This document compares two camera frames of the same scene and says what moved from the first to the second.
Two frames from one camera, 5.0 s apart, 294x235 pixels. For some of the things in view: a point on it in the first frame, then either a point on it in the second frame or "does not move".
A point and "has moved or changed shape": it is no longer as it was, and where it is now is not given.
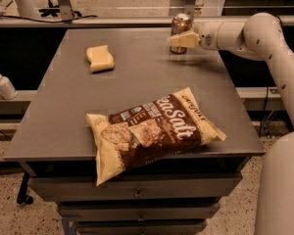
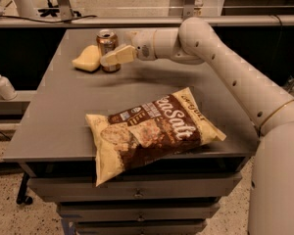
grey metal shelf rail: [78, 20] does not move
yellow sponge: [100, 59] has moved or changed shape
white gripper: [207, 35] -> [143, 45]
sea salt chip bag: [133, 137] does not move
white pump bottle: [7, 90] does not move
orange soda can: [181, 23] has moved or changed shape
